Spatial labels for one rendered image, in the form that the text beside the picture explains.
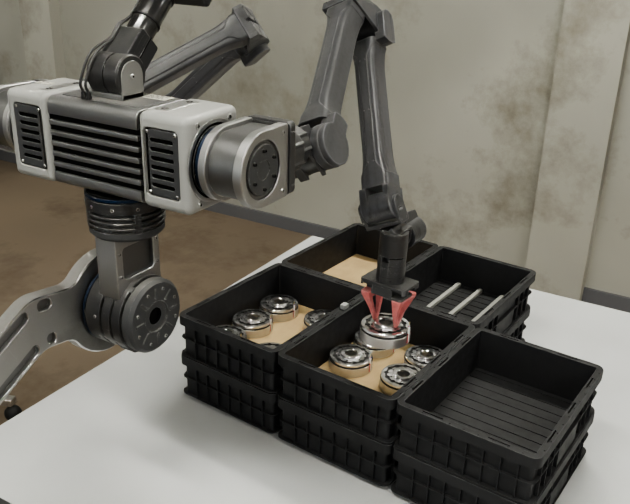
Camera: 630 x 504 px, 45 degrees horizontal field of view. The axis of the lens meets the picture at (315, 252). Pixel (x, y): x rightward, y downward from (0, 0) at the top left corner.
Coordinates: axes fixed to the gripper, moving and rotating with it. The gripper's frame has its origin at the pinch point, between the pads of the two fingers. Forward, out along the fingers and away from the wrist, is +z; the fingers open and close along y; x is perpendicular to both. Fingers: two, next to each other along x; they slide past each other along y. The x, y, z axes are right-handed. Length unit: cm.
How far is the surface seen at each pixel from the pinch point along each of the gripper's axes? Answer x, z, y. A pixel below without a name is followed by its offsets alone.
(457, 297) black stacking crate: -62, 21, 11
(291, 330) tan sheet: -16.3, 22.3, 36.1
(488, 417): -12.8, 21.7, -20.3
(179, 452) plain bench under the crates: 25, 36, 35
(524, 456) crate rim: 8.3, 12.0, -35.2
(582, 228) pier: -250, 57, 29
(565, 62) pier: -246, -23, 51
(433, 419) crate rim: 8.5, 12.3, -17.0
